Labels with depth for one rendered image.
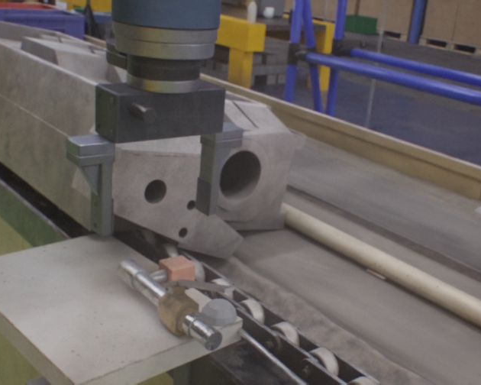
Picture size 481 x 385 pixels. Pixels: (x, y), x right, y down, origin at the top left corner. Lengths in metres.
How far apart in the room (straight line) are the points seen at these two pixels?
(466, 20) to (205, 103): 10.55
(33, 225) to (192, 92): 0.54
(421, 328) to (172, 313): 0.36
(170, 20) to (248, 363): 0.38
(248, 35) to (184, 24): 5.21
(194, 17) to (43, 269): 0.40
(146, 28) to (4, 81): 0.64
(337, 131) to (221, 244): 0.78
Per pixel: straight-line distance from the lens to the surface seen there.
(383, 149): 1.63
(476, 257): 1.21
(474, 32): 11.13
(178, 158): 0.90
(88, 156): 0.68
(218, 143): 0.76
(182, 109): 0.71
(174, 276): 0.83
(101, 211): 0.71
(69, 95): 1.05
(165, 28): 0.66
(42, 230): 1.15
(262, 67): 6.59
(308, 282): 1.01
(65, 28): 2.79
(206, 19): 0.67
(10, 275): 0.89
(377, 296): 1.00
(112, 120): 0.68
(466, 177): 1.51
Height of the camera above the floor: 1.20
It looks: 20 degrees down
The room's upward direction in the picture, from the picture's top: 6 degrees clockwise
